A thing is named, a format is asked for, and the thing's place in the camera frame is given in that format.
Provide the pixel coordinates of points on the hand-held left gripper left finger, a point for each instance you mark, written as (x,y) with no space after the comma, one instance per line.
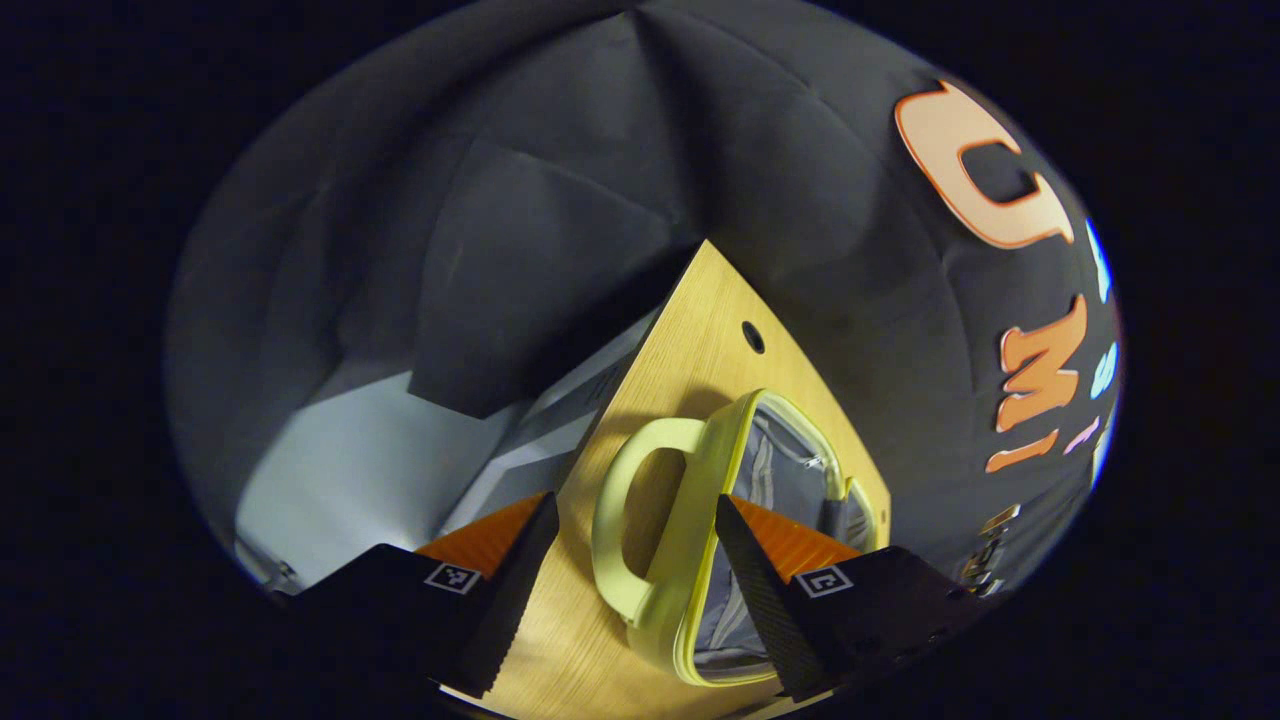
(500,600)

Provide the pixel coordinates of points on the grey metal table frame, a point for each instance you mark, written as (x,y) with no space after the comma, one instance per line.
(570,410)

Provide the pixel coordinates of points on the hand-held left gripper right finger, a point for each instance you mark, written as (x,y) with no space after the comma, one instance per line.
(765,600)

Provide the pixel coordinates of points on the cream yellow small suitcase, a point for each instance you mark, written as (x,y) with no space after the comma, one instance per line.
(690,480)

